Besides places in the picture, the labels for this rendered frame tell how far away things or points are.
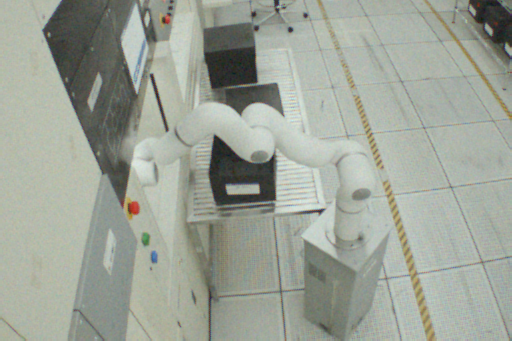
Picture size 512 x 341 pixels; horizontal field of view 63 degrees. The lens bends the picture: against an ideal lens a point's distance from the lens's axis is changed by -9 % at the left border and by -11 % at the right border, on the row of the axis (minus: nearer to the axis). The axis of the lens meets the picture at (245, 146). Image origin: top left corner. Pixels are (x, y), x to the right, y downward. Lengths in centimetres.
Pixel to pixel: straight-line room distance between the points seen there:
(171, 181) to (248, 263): 91
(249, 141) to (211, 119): 13
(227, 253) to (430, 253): 121
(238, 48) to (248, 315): 145
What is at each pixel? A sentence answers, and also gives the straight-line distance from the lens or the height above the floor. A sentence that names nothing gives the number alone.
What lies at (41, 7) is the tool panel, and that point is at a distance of 93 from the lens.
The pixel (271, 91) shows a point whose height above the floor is 86.
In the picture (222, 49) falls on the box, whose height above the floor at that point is 101.
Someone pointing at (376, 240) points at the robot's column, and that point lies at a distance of 189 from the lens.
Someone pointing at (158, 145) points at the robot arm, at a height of 134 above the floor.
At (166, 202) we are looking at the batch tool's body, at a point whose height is 87.
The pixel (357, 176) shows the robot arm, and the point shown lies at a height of 118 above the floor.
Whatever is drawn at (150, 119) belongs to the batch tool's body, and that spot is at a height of 110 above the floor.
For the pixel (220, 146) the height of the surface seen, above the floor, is 84.
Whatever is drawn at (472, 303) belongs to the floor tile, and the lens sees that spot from 272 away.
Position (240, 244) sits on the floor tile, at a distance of 281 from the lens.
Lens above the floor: 230
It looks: 43 degrees down
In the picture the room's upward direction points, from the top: 8 degrees counter-clockwise
